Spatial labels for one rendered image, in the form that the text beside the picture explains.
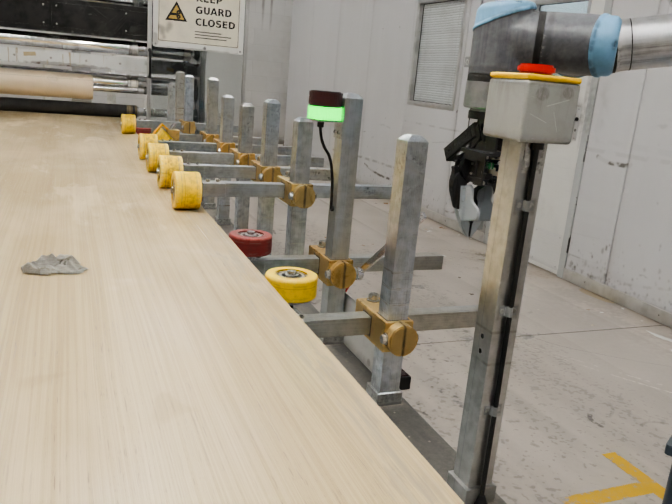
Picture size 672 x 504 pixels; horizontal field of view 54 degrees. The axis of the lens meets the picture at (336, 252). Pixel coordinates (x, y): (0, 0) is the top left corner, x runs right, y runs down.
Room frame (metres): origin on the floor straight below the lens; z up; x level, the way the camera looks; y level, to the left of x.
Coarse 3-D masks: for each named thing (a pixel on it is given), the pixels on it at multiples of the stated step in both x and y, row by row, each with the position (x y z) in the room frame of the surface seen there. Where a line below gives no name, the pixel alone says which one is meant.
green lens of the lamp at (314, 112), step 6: (312, 108) 1.18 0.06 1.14; (318, 108) 1.17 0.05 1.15; (324, 108) 1.17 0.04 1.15; (330, 108) 1.17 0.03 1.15; (336, 108) 1.18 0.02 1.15; (312, 114) 1.18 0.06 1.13; (318, 114) 1.17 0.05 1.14; (324, 114) 1.17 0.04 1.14; (330, 114) 1.17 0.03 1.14; (336, 114) 1.18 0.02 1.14; (330, 120) 1.17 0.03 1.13; (336, 120) 1.18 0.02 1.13
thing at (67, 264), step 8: (40, 256) 0.90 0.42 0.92; (48, 256) 0.90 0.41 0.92; (64, 256) 0.92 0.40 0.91; (72, 256) 0.90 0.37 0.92; (24, 264) 0.87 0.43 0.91; (32, 264) 0.88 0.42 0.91; (40, 264) 0.89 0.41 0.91; (48, 264) 0.89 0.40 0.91; (56, 264) 0.90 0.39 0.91; (64, 264) 0.89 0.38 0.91; (72, 264) 0.90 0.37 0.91; (24, 272) 0.87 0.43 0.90; (32, 272) 0.87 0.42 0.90; (40, 272) 0.87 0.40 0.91; (48, 272) 0.87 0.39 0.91; (56, 272) 0.88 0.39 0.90; (64, 272) 0.88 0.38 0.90; (72, 272) 0.88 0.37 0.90; (80, 272) 0.89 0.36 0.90
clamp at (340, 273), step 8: (312, 248) 1.27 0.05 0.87; (320, 248) 1.27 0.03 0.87; (320, 256) 1.23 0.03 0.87; (320, 264) 1.22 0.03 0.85; (328, 264) 1.19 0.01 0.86; (336, 264) 1.18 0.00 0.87; (344, 264) 1.17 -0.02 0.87; (352, 264) 1.20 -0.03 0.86; (320, 272) 1.22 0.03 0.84; (328, 272) 1.17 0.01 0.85; (336, 272) 1.17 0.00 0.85; (344, 272) 1.18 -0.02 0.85; (352, 272) 1.18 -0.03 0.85; (328, 280) 1.18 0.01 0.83; (336, 280) 1.17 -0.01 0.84; (344, 280) 1.18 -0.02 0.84; (352, 280) 1.18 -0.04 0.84; (344, 288) 1.18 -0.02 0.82
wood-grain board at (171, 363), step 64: (0, 128) 2.56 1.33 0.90; (64, 128) 2.76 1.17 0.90; (0, 192) 1.39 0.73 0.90; (64, 192) 1.45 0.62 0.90; (128, 192) 1.52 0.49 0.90; (0, 256) 0.94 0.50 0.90; (128, 256) 1.00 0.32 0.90; (192, 256) 1.03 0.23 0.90; (0, 320) 0.70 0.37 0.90; (64, 320) 0.72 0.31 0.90; (128, 320) 0.73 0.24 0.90; (192, 320) 0.75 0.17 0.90; (256, 320) 0.77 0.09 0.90; (0, 384) 0.55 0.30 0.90; (64, 384) 0.56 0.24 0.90; (128, 384) 0.57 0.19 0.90; (192, 384) 0.58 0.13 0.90; (256, 384) 0.60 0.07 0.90; (320, 384) 0.61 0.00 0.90; (0, 448) 0.45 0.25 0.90; (64, 448) 0.46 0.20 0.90; (128, 448) 0.47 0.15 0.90; (192, 448) 0.47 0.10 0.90; (256, 448) 0.48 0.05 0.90; (320, 448) 0.49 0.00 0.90; (384, 448) 0.50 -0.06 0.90
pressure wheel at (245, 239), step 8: (232, 232) 1.19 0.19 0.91; (240, 232) 1.20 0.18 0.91; (248, 232) 1.19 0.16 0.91; (256, 232) 1.21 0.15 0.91; (264, 232) 1.21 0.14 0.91; (232, 240) 1.16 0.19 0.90; (240, 240) 1.15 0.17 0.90; (248, 240) 1.15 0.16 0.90; (256, 240) 1.16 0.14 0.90; (264, 240) 1.16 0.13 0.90; (240, 248) 1.15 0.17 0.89; (248, 248) 1.15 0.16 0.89; (256, 248) 1.16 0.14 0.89; (264, 248) 1.17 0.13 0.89; (248, 256) 1.15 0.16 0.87; (256, 256) 1.16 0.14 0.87
